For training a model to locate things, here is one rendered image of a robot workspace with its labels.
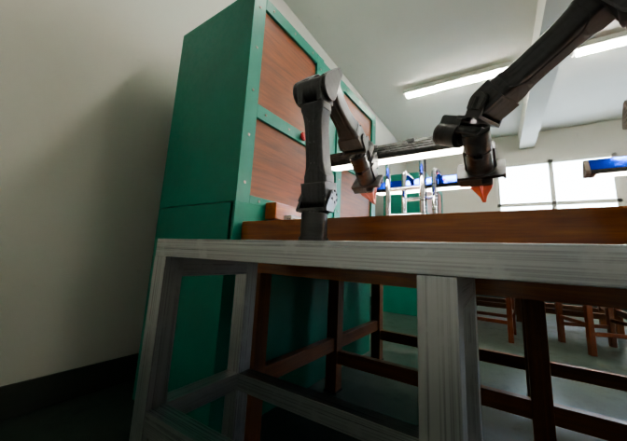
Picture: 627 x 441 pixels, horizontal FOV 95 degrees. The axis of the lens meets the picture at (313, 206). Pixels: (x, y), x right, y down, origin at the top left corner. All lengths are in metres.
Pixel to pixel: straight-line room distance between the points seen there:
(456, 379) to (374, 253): 0.16
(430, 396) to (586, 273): 0.20
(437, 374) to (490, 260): 0.14
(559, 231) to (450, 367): 0.45
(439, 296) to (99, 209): 1.54
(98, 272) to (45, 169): 0.50
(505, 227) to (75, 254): 1.61
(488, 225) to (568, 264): 0.40
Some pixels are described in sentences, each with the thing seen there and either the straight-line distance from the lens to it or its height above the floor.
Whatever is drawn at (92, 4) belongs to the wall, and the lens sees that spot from 1.98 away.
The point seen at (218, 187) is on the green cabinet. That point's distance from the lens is 1.22.
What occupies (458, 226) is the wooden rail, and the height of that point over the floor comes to 0.73.
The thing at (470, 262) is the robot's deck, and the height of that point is 0.65.
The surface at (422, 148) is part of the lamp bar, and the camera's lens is 1.14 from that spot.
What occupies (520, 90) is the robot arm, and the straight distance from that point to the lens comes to 0.75.
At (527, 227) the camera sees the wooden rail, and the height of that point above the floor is 0.73.
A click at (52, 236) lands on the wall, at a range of 1.63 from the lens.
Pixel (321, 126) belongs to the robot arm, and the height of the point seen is 0.95.
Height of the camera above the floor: 0.65
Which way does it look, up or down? 10 degrees up
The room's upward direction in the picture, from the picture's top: 3 degrees clockwise
